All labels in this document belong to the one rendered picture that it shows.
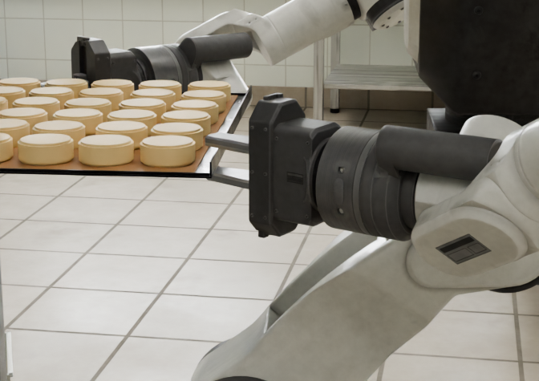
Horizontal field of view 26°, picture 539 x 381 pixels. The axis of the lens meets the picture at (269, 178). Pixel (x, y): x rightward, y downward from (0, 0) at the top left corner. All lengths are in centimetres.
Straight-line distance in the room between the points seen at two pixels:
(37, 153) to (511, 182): 44
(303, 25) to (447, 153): 71
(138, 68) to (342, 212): 58
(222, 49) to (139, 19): 420
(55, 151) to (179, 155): 11
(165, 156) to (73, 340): 175
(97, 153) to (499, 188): 38
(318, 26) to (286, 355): 52
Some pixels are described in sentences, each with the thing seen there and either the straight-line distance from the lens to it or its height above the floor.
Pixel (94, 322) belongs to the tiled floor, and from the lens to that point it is 286.
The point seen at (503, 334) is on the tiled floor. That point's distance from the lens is 281.
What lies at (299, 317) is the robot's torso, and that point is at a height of 59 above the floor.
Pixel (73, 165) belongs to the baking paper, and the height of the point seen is 77.
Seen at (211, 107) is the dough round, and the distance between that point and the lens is 123.
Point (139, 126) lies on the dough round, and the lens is 113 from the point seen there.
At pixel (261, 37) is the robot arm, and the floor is 82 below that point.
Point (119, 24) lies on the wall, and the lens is 575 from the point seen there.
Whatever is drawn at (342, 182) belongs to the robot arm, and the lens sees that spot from 94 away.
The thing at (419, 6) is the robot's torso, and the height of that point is 91.
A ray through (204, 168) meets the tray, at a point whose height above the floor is 77.
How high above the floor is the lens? 101
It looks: 14 degrees down
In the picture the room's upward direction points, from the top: straight up
